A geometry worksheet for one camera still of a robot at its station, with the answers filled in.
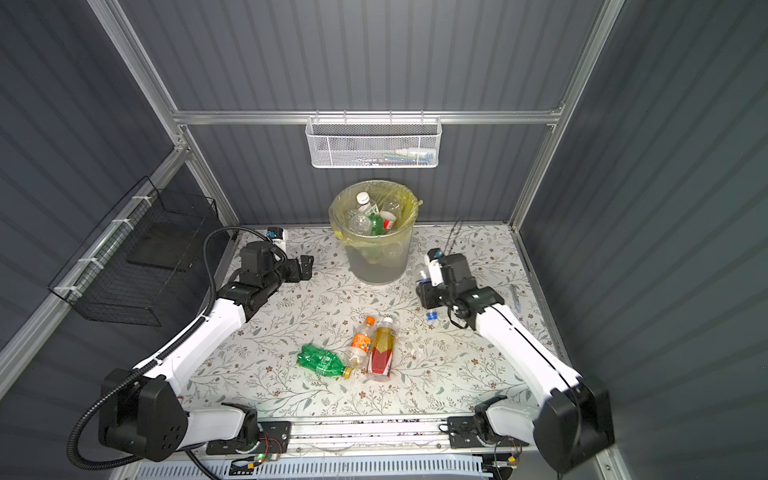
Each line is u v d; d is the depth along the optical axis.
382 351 0.82
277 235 0.72
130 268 0.72
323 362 0.82
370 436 0.75
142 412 0.40
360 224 0.84
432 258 0.73
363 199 0.94
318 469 0.77
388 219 0.99
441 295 0.69
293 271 0.74
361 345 0.84
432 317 0.79
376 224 0.94
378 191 0.96
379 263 0.98
